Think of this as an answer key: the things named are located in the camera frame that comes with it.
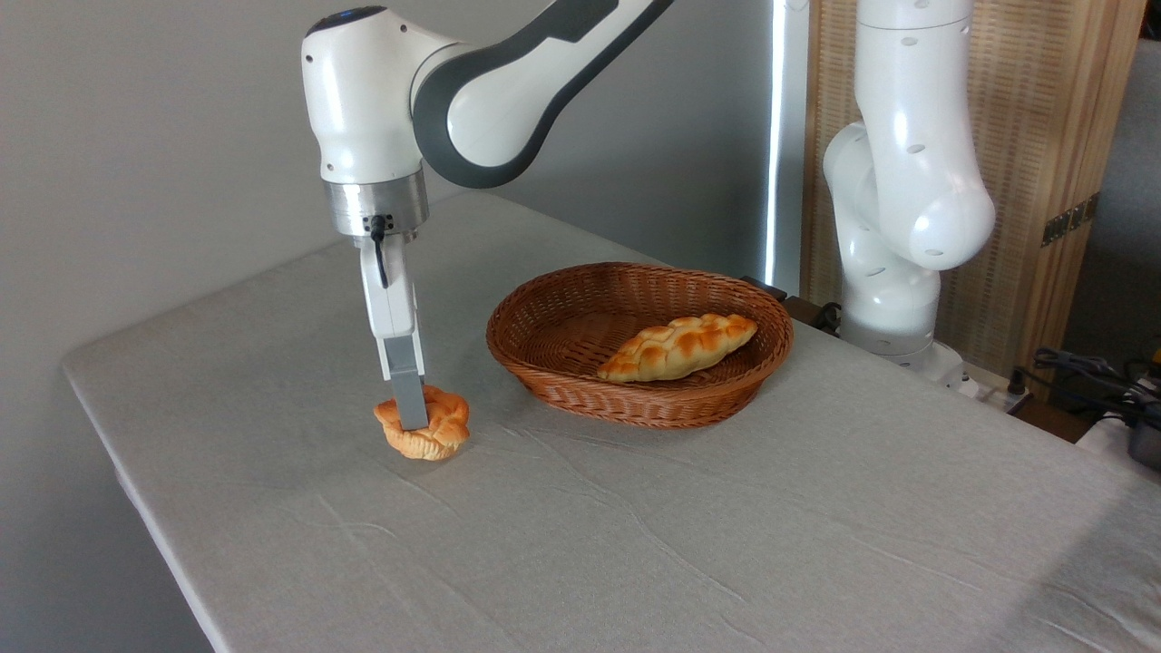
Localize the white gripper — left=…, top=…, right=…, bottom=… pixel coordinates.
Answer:
left=358, top=232, right=430, bottom=432

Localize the round knotted bread roll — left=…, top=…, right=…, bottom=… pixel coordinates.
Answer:
left=374, top=385, right=471, bottom=462

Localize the long braided bread loaf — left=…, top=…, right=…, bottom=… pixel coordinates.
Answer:
left=596, top=313, right=759, bottom=384

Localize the grey tablecloth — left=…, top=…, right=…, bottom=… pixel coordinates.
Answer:
left=62, top=190, right=1161, bottom=653

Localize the brown wicker basket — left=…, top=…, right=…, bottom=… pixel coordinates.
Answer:
left=485, top=262, right=795, bottom=430

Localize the metal screen hinge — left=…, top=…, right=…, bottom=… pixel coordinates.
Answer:
left=1041, top=192, right=1101, bottom=248

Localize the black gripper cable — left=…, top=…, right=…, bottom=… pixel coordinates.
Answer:
left=366, top=215, right=392, bottom=290

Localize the black cable bundle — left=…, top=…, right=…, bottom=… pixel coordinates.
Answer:
left=1014, top=346, right=1161, bottom=429

